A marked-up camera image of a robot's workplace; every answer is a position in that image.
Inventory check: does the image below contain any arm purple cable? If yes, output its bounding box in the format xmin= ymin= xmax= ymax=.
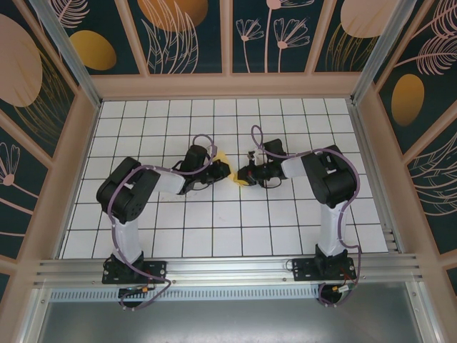
xmin=251 ymin=124 xmax=362 ymax=309
xmin=106 ymin=134 xmax=219 ymax=312

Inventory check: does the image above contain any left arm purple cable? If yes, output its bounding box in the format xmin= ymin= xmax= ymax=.
xmin=106 ymin=134 xmax=219 ymax=312

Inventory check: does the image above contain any long aluminium mounting rail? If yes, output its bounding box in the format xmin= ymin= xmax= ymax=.
xmin=34 ymin=253 xmax=424 ymax=287

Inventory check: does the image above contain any yellow paper sheet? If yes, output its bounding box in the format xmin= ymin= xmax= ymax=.
xmin=213 ymin=149 xmax=251 ymax=188

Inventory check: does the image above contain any aluminium frame post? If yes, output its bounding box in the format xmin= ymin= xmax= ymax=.
xmin=28 ymin=0 xmax=104 ymax=109
xmin=350 ymin=0 xmax=417 ymax=105

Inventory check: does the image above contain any grey metal sheet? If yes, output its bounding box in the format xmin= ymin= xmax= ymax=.
xmin=30 ymin=299 xmax=431 ymax=343

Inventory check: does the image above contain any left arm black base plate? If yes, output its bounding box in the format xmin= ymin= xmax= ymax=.
xmin=102 ymin=259 xmax=169 ymax=285

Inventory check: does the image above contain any aluminium side rail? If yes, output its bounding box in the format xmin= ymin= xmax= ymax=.
xmin=348 ymin=99 xmax=408 ymax=255

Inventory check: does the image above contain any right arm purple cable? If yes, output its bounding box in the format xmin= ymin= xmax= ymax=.
xmin=251 ymin=124 xmax=362 ymax=309

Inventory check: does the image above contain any slotted grey cable duct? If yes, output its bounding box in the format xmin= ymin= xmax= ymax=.
xmin=49 ymin=288 xmax=322 ymax=302

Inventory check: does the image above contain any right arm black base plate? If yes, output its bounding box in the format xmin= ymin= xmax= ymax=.
xmin=291 ymin=257 xmax=357 ymax=283

